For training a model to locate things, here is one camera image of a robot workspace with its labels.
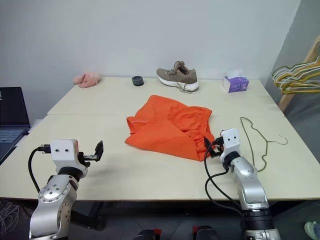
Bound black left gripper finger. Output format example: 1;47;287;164
95;140;104;162

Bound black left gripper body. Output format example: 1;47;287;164
77;151;99;169

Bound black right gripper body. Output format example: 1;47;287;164
212;136;225;158

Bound olive green wire hanger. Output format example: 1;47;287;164
240;116;289;173

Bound orange shorts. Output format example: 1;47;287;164
124;94;216;163

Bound purple tissue box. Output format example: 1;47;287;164
221;68;250;94

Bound taupe knit sneaker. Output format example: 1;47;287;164
156;60;200;94

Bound black round tape roll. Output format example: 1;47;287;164
131;75;146;88

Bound dark rounded shape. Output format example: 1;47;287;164
191;225;221;240
135;228;161;240

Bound light wooden clothes rack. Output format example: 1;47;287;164
277;35;320;113

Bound dark blue laptop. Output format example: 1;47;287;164
0;86;32;165

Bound dark scribble pattern mat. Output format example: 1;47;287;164
0;198;35;240

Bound bunch of coloured hangers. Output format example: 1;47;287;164
274;61;320;90

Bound pale mint shoe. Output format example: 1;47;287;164
304;220;320;240

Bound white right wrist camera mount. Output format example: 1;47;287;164
219;128;242;161

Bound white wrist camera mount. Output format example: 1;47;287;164
219;128;242;161
49;139;80;167

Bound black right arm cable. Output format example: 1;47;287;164
204;143;244;216

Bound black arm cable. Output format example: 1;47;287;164
204;143;244;216
27;143;52;193

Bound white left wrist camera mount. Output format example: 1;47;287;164
49;139;80;167

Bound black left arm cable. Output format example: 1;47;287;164
27;143;52;193

